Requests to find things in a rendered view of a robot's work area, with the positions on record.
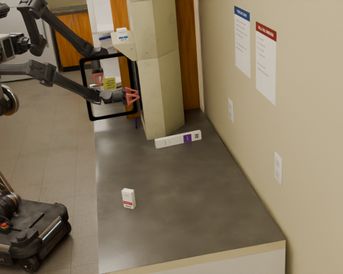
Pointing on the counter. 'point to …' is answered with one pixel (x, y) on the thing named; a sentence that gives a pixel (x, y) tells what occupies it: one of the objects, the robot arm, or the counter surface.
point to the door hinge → (135, 84)
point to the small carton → (122, 34)
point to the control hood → (130, 50)
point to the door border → (129, 80)
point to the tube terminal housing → (158, 65)
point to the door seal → (86, 85)
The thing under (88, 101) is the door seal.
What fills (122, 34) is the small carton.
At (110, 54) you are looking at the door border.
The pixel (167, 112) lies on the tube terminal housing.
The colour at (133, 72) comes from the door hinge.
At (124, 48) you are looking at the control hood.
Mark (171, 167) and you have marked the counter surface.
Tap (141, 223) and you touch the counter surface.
